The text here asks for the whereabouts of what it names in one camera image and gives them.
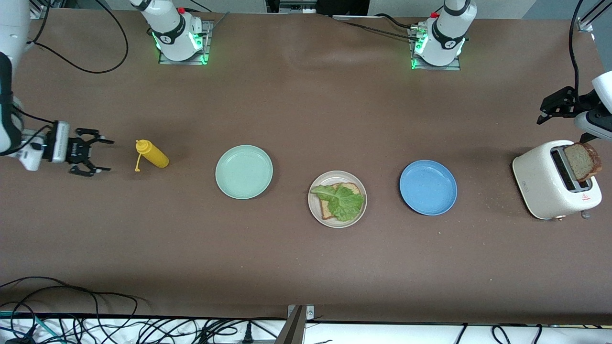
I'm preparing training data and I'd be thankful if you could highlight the brown bread slice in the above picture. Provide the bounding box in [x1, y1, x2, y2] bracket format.
[319, 182, 361, 220]
[563, 141, 602, 182]

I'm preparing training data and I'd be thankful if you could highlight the white toaster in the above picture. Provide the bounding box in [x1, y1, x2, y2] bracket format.
[512, 140, 603, 221]

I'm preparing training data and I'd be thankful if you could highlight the grey metal post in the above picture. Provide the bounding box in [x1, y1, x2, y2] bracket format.
[274, 306, 305, 344]

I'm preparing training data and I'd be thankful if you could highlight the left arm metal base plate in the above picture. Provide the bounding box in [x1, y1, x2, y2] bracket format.
[410, 26, 462, 71]

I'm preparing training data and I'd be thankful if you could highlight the yellow squeeze bottle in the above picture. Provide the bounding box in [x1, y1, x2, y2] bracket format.
[134, 140, 169, 172]

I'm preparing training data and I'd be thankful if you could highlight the aluminium corner bracket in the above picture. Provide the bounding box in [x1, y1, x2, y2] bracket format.
[287, 304, 315, 322]

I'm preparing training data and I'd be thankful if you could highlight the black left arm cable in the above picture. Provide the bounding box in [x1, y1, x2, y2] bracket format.
[568, 0, 585, 94]

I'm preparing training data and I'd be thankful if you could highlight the green plate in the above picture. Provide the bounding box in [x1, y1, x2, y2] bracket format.
[215, 145, 273, 200]

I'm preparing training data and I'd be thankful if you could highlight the black base cable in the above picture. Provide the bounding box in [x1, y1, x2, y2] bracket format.
[332, 13, 421, 41]

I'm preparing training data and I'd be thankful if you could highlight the black looping cable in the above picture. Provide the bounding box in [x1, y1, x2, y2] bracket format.
[0, 276, 139, 344]

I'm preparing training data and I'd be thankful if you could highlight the green lettuce leaf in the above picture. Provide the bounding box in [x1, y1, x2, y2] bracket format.
[311, 184, 365, 222]

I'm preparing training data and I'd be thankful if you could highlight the beige plate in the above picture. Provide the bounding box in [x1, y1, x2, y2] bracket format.
[307, 171, 368, 228]

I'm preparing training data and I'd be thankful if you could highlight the teal cable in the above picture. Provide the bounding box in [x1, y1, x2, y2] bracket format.
[0, 311, 53, 344]

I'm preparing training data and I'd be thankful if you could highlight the brown table cover sheet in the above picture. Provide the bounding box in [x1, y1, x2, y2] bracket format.
[0, 7, 612, 324]

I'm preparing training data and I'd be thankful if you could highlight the blue plate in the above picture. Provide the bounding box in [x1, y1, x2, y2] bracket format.
[399, 160, 458, 216]

